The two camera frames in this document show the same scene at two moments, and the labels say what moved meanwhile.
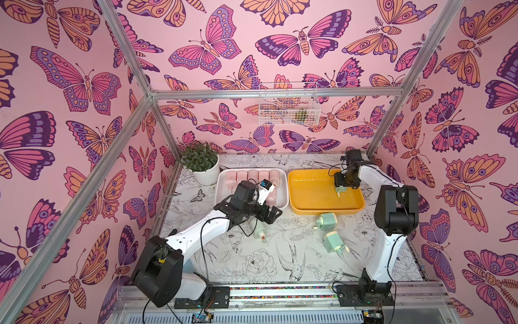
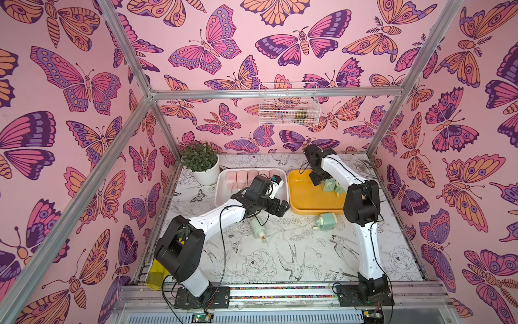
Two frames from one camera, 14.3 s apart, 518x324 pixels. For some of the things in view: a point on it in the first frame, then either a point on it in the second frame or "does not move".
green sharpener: (260, 232) does not move
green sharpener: (333, 243) to (332, 185)
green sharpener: (327, 221) does not move
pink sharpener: (253, 175) does not move
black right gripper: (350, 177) to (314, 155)
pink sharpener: (264, 175) does not move
